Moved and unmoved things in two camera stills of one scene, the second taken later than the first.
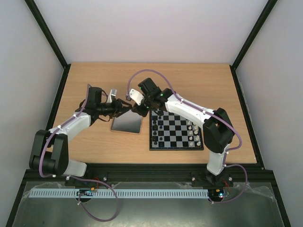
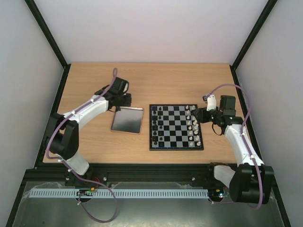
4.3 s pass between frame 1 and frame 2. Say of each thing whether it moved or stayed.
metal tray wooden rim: stayed
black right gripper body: moved
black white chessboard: stayed
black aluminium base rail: stayed
